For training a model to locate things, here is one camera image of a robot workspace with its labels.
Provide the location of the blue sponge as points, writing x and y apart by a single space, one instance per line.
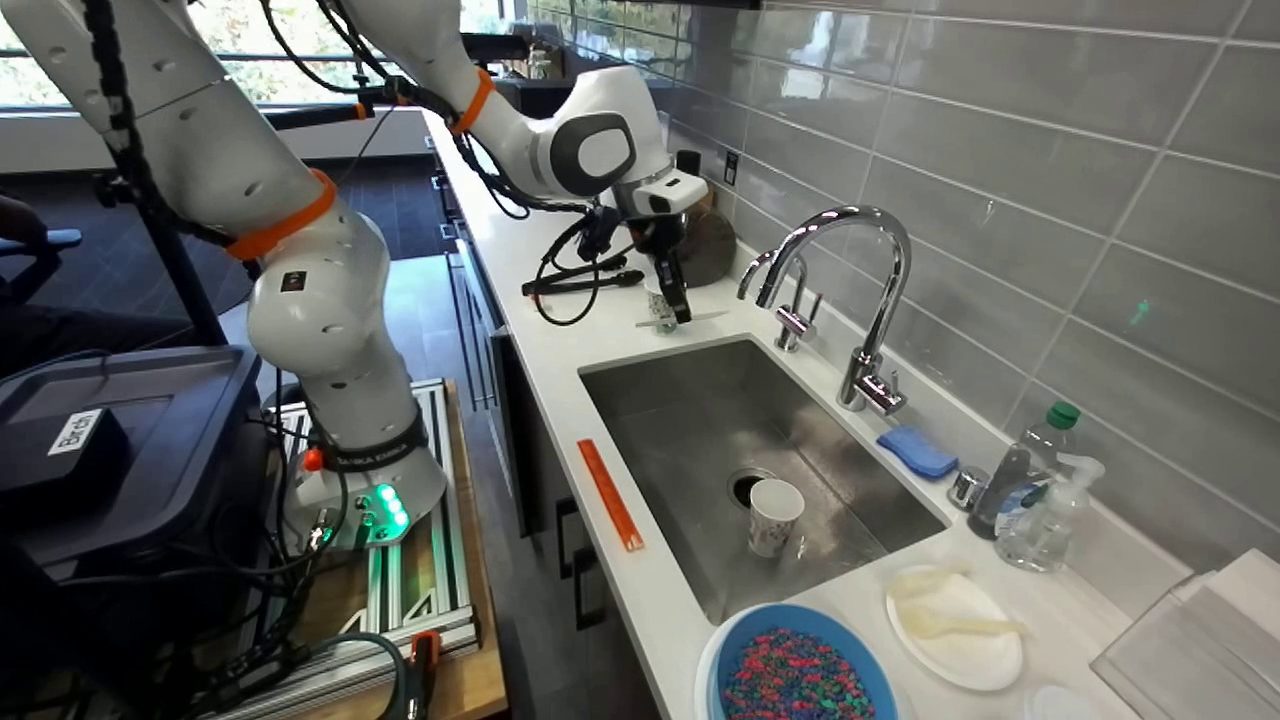
916 452

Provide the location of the green capped bottle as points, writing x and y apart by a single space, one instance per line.
1023 487

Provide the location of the small black box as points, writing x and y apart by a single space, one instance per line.
691 164

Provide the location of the white plate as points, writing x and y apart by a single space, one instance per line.
973 663

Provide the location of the white paper cup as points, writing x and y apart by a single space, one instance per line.
775 517

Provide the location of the black pot with silver lid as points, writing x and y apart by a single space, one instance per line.
714 246

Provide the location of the small chrome faucet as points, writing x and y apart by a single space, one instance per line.
799 320

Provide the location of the multicoloured gravel beads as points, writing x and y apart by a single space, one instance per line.
801 679

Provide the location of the black box with label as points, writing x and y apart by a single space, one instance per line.
53 465

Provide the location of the black tongs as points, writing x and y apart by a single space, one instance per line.
584 282

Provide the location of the clear plastic container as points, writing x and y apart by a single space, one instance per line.
1200 644

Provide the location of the blue bowl with white rim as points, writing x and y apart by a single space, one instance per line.
801 613

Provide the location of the black office chair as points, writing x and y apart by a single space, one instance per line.
27 225

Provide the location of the clear plastic bottle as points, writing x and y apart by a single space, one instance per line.
1061 521

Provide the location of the wall power outlet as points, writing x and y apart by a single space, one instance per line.
731 168

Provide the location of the dark plastic storage bin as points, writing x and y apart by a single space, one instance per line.
172 424

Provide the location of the stainless steel sink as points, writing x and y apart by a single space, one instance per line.
692 424

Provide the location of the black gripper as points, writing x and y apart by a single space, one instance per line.
656 239

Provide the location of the orange wrapped plastic utensil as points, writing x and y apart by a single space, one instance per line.
611 498

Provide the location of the tall chrome faucet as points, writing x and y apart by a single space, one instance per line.
871 386

